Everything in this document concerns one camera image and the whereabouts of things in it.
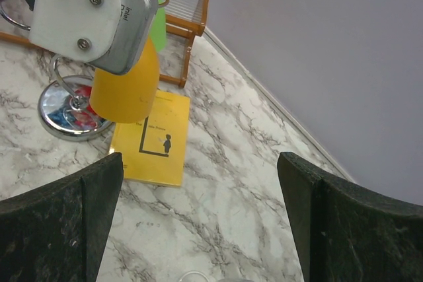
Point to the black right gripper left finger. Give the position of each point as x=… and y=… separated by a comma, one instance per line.
x=59, y=231

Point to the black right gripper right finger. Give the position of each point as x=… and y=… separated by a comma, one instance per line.
x=344, y=232

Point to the orange plastic wine glass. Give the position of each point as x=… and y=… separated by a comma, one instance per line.
x=128, y=98

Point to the green plastic wine glass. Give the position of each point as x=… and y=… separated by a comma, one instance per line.
x=158, y=30

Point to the chrome wine glass rack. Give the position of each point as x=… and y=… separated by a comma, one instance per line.
x=64, y=107

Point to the wooden dish rack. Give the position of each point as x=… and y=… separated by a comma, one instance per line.
x=184, y=18

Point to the yellow Little Prince book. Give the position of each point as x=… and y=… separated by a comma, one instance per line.
x=153, y=150

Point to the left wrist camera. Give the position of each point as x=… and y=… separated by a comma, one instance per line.
x=107, y=34

